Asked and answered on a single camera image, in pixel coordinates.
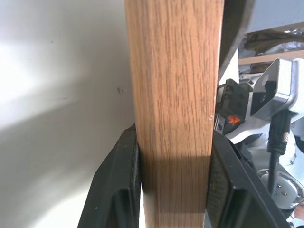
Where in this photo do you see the wooden board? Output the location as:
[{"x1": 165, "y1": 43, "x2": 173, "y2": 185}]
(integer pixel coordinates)
[{"x1": 123, "y1": 0, "x2": 256, "y2": 228}]

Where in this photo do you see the wooden shelf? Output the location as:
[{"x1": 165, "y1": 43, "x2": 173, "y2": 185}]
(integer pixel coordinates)
[{"x1": 238, "y1": 23, "x2": 304, "y2": 66}]

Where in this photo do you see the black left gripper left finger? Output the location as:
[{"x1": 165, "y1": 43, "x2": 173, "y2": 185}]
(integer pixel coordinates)
[{"x1": 77, "y1": 123, "x2": 144, "y2": 228}]

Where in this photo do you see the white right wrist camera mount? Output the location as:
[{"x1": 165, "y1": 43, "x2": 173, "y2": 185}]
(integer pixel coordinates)
[{"x1": 225, "y1": 114, "x2": 271, "y2": 146}]

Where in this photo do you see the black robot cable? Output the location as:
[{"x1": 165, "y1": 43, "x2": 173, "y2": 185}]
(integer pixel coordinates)
[{"x1": 267, "y1": 111, "x2": 291, "y2": 193}]

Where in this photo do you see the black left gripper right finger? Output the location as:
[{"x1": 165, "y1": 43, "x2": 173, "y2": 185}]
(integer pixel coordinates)
[{"x1": 205, "y1": 130, "x2": 289, "y2": 228}]

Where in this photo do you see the silver robot body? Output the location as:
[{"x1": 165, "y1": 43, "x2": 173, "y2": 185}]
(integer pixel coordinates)
[{"x1": 257, "y1": 133, "x2": 304, "y2": 214}]

